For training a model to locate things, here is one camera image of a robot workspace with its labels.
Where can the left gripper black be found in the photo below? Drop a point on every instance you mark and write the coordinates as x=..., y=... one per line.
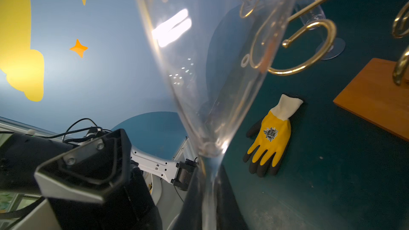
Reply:
x=95, y=186

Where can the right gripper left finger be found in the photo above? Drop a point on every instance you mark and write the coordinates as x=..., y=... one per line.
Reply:
x=190, y=217

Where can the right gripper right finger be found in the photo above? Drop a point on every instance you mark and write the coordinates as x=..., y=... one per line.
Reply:
x=229, y=216

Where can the clear flute glass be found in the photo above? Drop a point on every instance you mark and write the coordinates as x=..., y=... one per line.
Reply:
x=198, y=46
x=317, y=14

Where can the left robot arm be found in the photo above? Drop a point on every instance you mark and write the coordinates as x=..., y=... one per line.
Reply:
x=154, y=169

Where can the yellow black work glove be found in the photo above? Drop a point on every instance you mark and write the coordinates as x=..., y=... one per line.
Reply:
x=272, y=134

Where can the white tape roll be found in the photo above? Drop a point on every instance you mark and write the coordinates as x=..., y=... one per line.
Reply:
x=245, y=61

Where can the gold wire glass rack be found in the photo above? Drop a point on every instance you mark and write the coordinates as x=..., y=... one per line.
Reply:
x=248, y=6

